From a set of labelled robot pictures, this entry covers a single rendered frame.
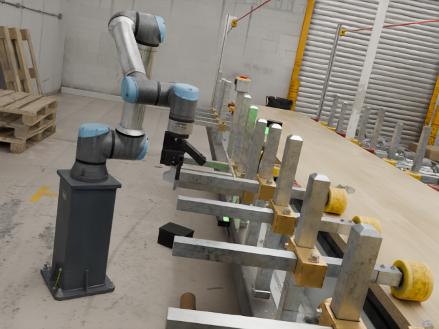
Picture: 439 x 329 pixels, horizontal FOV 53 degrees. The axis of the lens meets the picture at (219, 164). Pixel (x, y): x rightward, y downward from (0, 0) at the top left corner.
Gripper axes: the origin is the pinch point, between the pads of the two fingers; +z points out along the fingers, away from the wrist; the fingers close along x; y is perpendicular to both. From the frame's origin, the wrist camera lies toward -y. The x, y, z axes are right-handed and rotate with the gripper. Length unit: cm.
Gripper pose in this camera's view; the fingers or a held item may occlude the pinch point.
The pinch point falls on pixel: (176, 187)
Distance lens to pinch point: 161.8
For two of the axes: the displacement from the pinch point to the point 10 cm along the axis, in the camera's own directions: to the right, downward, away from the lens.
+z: -1.8, 9.5, 2.4
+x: 0.6, 2.5, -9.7
